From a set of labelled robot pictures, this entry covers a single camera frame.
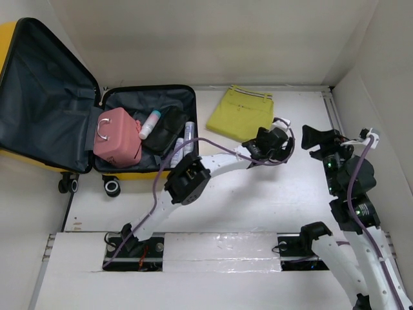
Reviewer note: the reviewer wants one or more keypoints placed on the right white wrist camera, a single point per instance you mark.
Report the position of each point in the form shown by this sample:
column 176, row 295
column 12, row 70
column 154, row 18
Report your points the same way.
column 369, row 136

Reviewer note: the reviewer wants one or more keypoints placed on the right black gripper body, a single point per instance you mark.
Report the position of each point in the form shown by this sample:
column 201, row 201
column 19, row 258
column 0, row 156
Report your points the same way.
column 333, row 160

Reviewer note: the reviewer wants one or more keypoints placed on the yellow hard-shell suitcase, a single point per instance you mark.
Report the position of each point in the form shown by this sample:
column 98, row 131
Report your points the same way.
column 50, row 104

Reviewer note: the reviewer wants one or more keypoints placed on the white spray bottle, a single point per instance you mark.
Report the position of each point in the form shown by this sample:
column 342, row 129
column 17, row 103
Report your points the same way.
column 178, row 153

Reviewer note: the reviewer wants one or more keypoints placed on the white squeeze tube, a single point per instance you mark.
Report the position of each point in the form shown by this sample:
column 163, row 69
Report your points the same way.
column 189, row 135

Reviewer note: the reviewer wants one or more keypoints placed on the yellow-green shorts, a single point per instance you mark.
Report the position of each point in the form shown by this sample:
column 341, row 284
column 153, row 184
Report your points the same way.
column 240, row 114

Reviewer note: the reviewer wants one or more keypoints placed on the pink cosmetic case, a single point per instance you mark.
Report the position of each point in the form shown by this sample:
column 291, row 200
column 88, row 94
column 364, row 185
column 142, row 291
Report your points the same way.
column 117, row 138

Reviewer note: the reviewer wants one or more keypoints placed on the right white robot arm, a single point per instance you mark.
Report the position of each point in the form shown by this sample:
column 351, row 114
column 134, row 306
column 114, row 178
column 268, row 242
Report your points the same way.
column 371, row 281

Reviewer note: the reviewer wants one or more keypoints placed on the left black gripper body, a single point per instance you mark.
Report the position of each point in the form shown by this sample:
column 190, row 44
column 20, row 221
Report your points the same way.
column 280, row 152

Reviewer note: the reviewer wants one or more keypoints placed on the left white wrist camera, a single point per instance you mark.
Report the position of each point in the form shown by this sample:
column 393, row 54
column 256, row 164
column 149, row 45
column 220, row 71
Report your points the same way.
column 281, row 122

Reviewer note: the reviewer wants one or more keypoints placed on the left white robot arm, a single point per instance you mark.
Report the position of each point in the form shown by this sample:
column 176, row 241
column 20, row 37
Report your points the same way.
column 186, row 182

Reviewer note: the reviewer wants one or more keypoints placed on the black roll-up pouch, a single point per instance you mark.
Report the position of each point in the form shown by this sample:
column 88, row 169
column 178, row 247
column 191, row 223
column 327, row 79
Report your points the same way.
column 166, row 131

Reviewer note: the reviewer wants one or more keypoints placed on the white bottle teal cap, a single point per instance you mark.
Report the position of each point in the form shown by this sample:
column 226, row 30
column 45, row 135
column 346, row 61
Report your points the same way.
column 149, row 124

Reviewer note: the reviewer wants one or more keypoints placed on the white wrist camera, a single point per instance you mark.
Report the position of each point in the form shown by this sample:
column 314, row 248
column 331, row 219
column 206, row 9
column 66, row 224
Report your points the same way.
column 281, row 122
column 369, row 136

